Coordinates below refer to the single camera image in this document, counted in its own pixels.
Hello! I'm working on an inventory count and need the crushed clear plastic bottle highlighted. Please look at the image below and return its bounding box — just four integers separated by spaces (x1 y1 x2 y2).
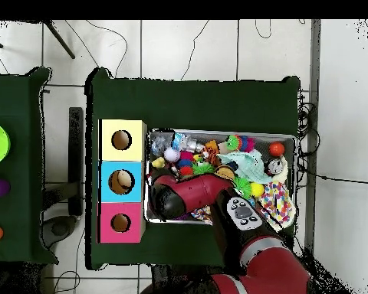
151 132 205 153

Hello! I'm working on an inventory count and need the wooden box with three holes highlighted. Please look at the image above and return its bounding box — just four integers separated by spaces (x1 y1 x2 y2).
97 118 148 245

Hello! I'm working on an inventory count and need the shallow clear mesh bin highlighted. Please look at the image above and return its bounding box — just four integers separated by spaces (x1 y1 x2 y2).
144 129 297 228

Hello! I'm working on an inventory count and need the white dimpled ball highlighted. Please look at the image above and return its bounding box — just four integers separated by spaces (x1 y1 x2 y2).
163 146 181 163

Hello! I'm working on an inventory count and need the orange tiger plush toy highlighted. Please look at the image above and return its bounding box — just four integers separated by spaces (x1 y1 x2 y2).
202 139 221 166

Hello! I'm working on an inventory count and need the toy hamburger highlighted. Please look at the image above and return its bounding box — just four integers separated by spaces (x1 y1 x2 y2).
214 165 236 181

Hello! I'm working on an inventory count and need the dark green tablecloth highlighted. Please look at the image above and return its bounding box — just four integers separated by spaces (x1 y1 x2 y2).
0 67 60 266
84 67 302 271

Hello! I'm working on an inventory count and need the rainbow fuzzy caterpillar toy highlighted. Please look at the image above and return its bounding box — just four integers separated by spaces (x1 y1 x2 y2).
225 134 256 153

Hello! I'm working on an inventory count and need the green fuzzy toy with eyes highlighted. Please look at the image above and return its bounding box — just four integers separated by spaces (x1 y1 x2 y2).
232 176 253 200

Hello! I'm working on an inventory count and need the mint green cloth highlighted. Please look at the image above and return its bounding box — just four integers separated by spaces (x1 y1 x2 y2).
215 149 274 185

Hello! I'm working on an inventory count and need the black soda can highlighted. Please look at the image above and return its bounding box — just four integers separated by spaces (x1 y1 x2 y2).
264 158 285 176

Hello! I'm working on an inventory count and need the orange ball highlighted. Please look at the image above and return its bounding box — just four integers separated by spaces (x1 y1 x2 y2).
268 141 286 158

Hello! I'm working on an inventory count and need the colourful dotted cloth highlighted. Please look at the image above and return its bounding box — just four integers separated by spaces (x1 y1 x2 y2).
259 180 296 232

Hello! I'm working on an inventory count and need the black tripod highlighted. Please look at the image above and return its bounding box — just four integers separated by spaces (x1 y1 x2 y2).
0 20 77 60

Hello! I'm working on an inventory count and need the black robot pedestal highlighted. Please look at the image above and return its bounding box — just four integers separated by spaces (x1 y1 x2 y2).
151 264 222 294

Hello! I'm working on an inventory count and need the thin black floor cable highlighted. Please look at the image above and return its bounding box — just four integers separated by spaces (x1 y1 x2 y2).
85 20 129 78
179 20 211 81
254 20 273 40

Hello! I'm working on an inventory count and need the black cable bundle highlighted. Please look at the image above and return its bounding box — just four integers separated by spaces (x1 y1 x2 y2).
296 87 321 188

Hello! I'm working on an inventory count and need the black cable with connector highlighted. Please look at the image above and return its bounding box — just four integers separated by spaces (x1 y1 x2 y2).
297 163 368 185

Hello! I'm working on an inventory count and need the grey floor cable cover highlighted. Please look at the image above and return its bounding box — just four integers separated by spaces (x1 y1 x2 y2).
303 19 322 255

